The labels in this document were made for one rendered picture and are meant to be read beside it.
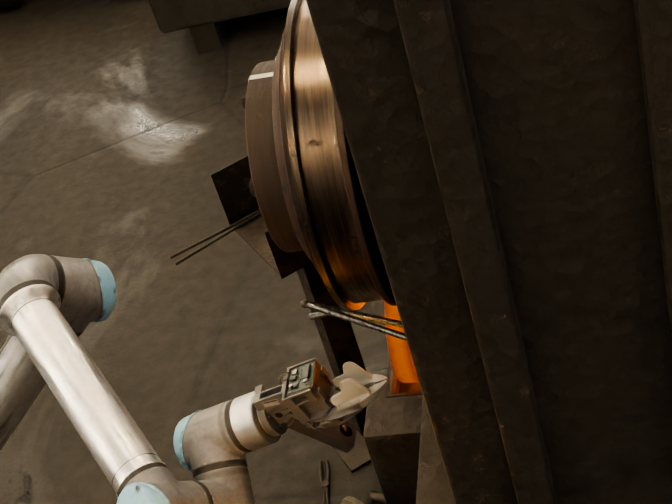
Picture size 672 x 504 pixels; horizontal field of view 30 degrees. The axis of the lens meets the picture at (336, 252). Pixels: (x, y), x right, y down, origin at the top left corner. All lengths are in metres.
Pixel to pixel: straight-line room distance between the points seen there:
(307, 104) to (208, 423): 0.65
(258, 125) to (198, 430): 0.57
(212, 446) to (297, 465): 0.90
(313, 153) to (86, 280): 0.85
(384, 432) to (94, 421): 0.49
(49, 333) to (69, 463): 1.04
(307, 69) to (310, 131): 0.08
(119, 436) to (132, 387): 1.27
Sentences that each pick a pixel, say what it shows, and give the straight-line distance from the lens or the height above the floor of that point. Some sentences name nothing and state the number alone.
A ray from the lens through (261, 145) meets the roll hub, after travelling 1.71.
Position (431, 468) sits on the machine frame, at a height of 0.87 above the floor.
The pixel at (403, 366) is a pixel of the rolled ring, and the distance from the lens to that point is 1.98.
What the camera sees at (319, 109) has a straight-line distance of 1.60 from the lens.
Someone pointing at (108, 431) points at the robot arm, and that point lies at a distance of 2.03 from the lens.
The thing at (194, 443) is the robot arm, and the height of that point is 0.70.
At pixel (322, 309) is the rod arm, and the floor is 0.90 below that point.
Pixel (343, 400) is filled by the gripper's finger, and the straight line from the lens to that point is 1.95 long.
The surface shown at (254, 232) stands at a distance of 2.60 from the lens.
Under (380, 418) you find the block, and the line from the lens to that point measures 1.84.
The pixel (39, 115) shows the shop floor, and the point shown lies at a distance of 4.59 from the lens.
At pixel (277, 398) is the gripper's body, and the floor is 0.77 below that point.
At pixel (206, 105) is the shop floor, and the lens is 4.26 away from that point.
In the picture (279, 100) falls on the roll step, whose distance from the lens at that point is 1.65.
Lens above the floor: 2.12
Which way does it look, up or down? 38 degrees down
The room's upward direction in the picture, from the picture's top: 18 degrees counter-clockwise
